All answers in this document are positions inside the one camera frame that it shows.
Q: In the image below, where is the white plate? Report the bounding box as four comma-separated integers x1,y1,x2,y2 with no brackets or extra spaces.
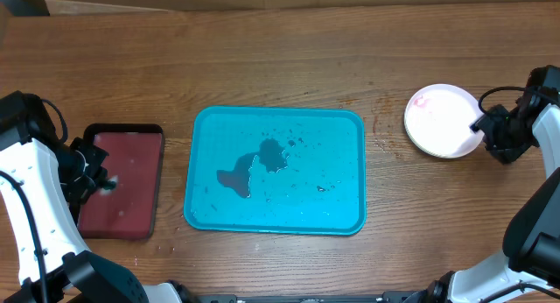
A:
403,84,484,159

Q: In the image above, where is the green and yellow sponge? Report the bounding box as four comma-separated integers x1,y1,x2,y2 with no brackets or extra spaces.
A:
99,176,118,195

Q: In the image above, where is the yellow-green plate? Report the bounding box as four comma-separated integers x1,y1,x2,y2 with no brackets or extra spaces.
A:
411,137,452,159

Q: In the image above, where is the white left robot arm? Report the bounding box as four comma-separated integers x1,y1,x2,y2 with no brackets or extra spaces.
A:
1,139,182,303

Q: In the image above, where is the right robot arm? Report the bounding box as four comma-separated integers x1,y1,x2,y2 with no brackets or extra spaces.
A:
405,84,559,302

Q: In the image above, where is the dark red water tray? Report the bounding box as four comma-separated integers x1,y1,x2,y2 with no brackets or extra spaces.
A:
78,123,165,240

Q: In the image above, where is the teal plastic serving tray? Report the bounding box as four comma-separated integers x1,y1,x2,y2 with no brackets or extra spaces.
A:
183,106,367,236

